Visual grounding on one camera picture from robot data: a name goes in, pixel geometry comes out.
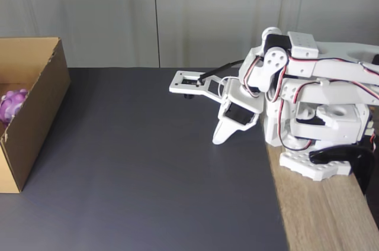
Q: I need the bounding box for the pink purple bumpy ball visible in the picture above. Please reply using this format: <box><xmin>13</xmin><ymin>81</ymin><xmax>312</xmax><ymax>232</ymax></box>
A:
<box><xmin>0</xmin><ymin>88</ymin><xmax>30</xmax><ymax>124</ymax></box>

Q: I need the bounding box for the brown cardboard box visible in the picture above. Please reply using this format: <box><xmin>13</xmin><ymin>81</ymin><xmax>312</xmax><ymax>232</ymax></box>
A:
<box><xmin>0</xmin><ymin>37</ymin><xmax>72</xmax><ymax>195</ymax></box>

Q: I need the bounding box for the dark grey table mat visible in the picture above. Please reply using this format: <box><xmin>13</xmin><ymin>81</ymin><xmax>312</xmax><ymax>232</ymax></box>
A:
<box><xmin>0</xmin><ymin>67</ymin><xmax>290</xmax><ymax>251</ymax></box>

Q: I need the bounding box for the black table clamp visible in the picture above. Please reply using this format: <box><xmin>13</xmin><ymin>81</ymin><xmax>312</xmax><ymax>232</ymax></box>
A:
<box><xmin>309</xmin><ymin>146</ymin><xmax>374</xmax><ymax>195</ymax></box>

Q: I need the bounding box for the thin white cable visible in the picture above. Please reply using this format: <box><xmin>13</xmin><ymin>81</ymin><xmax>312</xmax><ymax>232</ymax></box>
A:
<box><xmin>218</xmin><ymin>76</ymin><xmax>235</xmax><ymax>98</ymax></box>

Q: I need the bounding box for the black camera cable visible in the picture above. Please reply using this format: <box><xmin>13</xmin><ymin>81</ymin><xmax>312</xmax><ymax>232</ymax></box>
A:
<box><xmin>198</xmin><ymin>60</ymin><xmax>245</xmax><ymax>83</ymax></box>

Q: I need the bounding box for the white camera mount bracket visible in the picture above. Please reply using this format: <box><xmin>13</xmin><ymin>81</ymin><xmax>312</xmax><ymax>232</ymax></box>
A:
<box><xmin>169</xmin><ymin>70</ymin><xmax>227</xmax><ymax>102</ymax></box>

